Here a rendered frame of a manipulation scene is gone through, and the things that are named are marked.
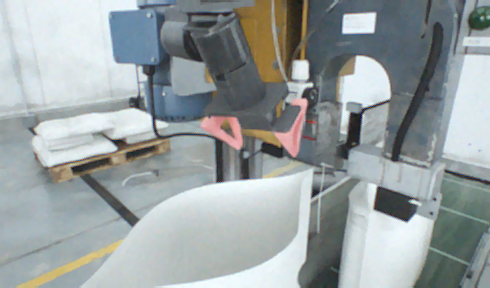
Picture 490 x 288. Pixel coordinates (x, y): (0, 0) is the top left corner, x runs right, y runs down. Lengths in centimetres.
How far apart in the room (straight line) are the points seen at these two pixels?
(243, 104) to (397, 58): 27
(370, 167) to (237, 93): 31
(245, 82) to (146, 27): 26
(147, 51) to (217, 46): 26
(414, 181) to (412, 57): 20
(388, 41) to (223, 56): 29
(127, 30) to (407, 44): 46
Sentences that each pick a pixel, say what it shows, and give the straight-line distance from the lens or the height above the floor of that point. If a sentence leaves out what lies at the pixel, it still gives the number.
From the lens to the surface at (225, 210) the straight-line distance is 54.
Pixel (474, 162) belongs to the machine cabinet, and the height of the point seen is 19.
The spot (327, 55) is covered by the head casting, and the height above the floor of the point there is 123.
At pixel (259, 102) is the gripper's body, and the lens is 39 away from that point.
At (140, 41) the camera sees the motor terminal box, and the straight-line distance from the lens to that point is 59.
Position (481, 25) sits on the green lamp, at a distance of 51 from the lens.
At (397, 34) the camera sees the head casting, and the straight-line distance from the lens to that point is 55.
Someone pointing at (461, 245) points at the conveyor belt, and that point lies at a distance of 174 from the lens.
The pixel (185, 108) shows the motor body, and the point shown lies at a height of 112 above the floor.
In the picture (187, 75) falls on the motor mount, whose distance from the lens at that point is 61.
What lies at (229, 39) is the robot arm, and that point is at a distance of 35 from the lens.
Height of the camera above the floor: 126
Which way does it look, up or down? 19 degrees down
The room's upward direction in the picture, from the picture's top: straight up
